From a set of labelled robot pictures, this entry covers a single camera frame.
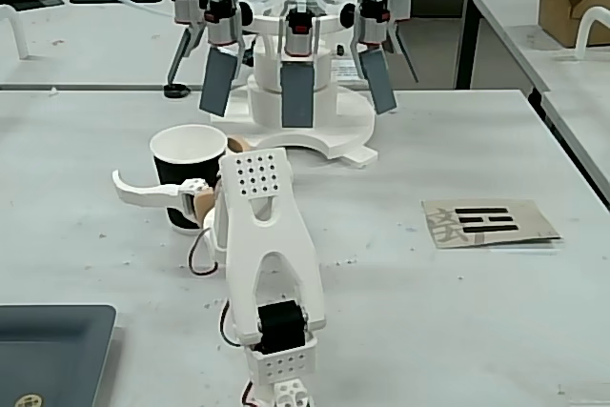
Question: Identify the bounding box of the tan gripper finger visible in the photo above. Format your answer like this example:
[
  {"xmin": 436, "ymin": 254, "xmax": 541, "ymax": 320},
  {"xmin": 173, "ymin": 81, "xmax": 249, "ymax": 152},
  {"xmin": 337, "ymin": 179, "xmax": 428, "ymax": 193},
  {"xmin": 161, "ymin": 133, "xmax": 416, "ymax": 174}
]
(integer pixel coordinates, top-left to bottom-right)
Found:
[{"xmin": 226, "ymin": 135, "xmax": 251, "ymax": 155}]

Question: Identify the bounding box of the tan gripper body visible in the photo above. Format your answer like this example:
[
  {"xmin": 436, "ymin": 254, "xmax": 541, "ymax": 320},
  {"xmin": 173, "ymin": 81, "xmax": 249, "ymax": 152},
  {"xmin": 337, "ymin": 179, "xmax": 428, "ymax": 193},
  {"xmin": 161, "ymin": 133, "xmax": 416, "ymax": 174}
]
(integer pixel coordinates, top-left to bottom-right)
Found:
[{"xmin": 193, "ymin": 182, "xmax": 224, "ymax": 231}]

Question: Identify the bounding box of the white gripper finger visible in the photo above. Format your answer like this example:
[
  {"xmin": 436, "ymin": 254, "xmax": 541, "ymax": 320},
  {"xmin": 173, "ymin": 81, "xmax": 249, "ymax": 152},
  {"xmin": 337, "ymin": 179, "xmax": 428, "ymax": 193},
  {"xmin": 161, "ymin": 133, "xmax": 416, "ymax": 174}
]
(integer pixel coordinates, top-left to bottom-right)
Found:
[{"xmin": 112, "ymin": 169, "xmax": 212, "ymax": 230}]

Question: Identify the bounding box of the black paper cup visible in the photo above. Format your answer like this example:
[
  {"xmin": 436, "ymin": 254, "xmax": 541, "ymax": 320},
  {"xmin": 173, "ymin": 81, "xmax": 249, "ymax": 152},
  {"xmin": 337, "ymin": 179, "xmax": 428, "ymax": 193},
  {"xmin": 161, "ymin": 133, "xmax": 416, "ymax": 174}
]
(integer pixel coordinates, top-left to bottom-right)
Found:
[{"xmin": 149, "ymin": 124, "xmax": 229, "ymax": 236}]

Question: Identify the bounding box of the white printed label paper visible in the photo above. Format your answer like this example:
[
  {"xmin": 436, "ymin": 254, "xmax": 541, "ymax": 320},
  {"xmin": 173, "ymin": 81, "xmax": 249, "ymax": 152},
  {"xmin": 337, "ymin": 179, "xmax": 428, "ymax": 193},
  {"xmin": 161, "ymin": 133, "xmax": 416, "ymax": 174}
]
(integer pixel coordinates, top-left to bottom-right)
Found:
[{"xmin": 330, "ymin": 59, "xmax": 369, "ymax": 83}]

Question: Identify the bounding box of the white machine with grey paddles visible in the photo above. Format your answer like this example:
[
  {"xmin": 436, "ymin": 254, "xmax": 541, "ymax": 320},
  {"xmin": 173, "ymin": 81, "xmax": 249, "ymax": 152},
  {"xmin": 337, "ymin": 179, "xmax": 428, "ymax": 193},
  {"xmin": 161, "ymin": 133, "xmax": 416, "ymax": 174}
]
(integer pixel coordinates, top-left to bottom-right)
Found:
[{"xmin": 164, "ymin": 0, "xmax": 421, "ymax": 171}]

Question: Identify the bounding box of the grey plastic tray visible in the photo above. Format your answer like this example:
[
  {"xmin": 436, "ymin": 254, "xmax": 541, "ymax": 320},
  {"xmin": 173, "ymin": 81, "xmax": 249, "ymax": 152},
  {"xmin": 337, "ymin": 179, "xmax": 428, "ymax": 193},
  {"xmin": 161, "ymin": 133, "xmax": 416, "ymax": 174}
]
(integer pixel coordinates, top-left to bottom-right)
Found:
[{"xmin": 0, "ymin": 303, "xmax": 119, "ymax": 407}]

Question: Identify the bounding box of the black table leg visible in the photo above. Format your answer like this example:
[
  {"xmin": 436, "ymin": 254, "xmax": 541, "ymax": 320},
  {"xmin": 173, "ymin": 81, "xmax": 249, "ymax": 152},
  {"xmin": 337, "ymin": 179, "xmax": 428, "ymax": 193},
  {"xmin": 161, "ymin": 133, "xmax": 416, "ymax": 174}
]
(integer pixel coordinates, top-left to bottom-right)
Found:
[{"xmin": 454, "ymin": 0, "xmax": 483, "ymax": 92}]

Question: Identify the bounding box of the cardboard card with black bars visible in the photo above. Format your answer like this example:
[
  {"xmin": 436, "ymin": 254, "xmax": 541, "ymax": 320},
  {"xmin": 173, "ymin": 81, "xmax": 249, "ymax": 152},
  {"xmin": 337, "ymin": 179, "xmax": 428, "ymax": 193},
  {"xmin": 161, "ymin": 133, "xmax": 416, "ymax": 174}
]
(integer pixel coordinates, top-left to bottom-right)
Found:
[{"xmin": 420, "ymin": 198, "xmax": 563, "ymax": 251}]

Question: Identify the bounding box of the brown cardboard box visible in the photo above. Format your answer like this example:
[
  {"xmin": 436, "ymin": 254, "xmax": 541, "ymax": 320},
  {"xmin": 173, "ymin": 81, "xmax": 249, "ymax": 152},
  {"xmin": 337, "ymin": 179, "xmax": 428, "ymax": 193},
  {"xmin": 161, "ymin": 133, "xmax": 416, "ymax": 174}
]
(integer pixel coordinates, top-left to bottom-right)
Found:
[{"xmin": 538, "ymin": 0, "xmax": 610, "ymax": 50}]

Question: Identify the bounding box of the red black servo cable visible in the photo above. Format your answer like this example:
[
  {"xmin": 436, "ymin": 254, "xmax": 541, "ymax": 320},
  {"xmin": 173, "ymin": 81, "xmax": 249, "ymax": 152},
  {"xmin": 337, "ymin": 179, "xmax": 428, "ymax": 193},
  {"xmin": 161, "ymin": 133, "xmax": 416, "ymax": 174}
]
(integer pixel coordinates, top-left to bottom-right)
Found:
[
  {"xmin": 186, "ymin": 227, "xmax": 221, "ymax": 280},
  {"xmin": 218, "ymin": 299, "xmax": 238, "ymax": 350},
  {"xmin": 241, "ymin": 379, "xmax": 259, "ymax": 407}
]

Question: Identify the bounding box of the white curved handle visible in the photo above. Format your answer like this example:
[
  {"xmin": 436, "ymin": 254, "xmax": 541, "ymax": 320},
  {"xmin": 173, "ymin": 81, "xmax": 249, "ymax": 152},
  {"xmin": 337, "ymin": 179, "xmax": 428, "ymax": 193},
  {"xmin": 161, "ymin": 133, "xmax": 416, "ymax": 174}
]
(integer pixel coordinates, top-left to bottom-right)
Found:
[
  {"xmin": 573, "ymin": 5, "xmax": 610, "ymax": 62},
  {"xmin": 0, "ymin": 3, "xmax": 32, "ymax": 61}
]

